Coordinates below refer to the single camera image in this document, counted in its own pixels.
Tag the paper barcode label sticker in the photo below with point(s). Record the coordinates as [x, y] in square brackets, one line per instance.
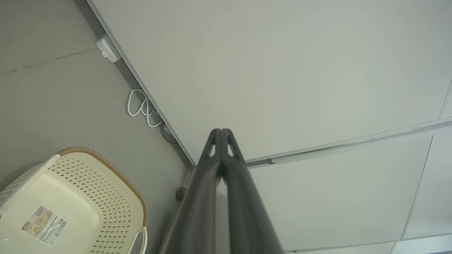
[44, 225]

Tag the white power adapter box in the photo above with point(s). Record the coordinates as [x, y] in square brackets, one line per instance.
[107, 49]

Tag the large white partition panel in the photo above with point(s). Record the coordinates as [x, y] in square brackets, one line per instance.
[282, 70]

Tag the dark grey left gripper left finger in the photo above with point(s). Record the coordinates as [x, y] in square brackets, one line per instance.
[197, 204]

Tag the white partition panel grey frame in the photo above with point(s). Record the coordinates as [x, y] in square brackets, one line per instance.
[335, 197]

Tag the black caster wheel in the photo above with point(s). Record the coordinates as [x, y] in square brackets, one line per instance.
[180, 194]

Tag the cream perforated laundry basket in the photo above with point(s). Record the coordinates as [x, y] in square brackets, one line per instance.
[88, 183]

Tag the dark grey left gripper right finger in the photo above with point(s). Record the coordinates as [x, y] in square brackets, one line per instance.
[247, 211]

